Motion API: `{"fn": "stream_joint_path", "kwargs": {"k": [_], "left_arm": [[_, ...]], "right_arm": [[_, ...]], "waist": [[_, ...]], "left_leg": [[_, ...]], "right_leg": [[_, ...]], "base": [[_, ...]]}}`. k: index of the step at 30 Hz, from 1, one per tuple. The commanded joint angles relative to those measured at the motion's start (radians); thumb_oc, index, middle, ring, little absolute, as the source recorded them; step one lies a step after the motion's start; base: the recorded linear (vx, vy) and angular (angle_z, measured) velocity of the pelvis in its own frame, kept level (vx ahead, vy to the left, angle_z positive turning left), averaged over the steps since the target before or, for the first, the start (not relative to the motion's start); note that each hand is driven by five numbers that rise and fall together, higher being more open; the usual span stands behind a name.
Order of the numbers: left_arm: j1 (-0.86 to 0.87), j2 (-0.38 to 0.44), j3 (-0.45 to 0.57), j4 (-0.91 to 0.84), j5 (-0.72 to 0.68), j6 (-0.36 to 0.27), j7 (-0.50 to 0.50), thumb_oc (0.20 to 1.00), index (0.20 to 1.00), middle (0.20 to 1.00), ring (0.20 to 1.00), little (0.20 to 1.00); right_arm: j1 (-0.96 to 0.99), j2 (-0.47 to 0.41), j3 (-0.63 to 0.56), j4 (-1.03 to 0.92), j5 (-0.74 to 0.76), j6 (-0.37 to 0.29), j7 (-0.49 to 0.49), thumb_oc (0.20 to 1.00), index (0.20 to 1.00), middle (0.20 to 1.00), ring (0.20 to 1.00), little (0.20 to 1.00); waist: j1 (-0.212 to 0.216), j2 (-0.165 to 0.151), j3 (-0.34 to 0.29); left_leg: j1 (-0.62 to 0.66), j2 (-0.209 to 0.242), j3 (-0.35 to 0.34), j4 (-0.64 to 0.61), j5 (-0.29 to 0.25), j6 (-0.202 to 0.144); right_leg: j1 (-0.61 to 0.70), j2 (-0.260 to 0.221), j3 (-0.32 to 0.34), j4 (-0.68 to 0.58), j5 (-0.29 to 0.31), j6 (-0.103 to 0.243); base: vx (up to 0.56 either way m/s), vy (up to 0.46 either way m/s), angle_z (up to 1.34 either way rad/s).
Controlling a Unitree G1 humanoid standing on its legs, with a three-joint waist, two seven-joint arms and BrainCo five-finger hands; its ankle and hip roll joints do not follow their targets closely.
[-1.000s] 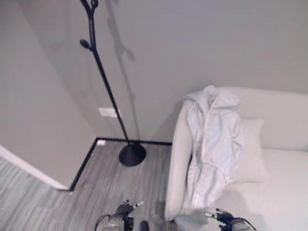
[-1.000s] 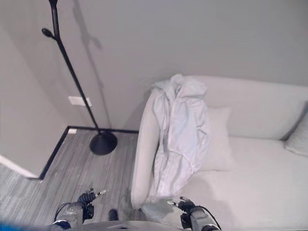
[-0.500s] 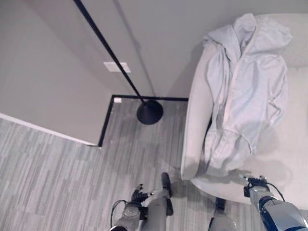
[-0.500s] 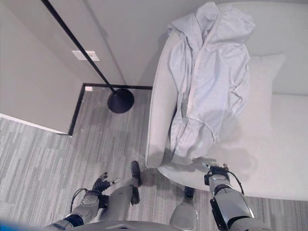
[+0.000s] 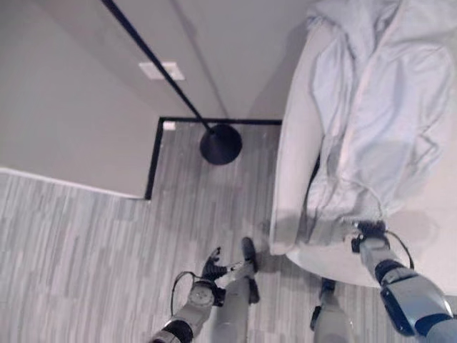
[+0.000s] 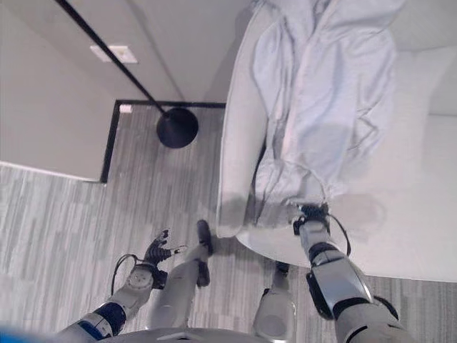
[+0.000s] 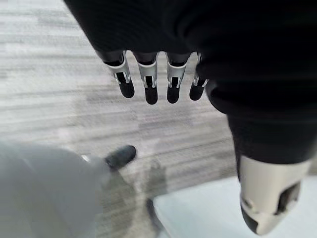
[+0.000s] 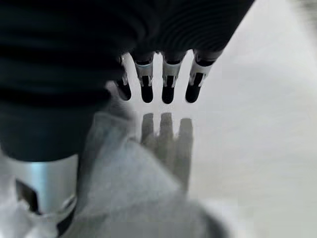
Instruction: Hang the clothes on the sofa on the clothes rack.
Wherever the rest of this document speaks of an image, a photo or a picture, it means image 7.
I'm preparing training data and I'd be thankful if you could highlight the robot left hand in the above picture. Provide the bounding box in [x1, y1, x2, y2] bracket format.
[63, 0, 317, 236]

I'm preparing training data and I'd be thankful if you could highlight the dark robot foot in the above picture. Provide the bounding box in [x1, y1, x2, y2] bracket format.
[105, 145, 137, 169]

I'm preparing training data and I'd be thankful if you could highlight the silver robot leg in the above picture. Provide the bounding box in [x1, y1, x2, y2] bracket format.
[0, 141, 111, 238]

